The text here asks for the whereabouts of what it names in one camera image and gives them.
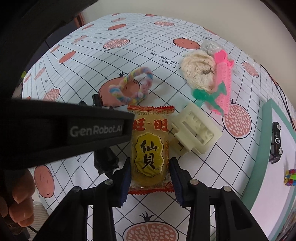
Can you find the black toy car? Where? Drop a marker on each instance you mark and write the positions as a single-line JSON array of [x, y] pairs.
[[275, 150]]

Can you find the cream plastic hair claw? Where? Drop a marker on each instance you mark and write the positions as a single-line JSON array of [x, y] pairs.
[[193, 131]]

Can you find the colourful building block toy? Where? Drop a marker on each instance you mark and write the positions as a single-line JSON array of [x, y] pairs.
[[290, 177]]

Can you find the green plastic hair clip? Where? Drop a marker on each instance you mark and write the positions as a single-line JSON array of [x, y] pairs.
[[202, 96]]

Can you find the bag of cotton swabs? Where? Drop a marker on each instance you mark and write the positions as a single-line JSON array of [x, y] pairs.
[[212, 47]]

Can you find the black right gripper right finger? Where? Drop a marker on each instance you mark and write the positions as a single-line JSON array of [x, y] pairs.
[[232, 218]]

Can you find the person's left hand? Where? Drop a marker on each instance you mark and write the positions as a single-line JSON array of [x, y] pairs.
[[20, 189]]

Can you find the teal white shallow box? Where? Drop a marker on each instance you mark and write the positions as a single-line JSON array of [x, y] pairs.
[[266, 196]]

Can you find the yellow rice cracker packet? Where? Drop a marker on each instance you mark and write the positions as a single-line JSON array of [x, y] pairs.
[[150, 150]]

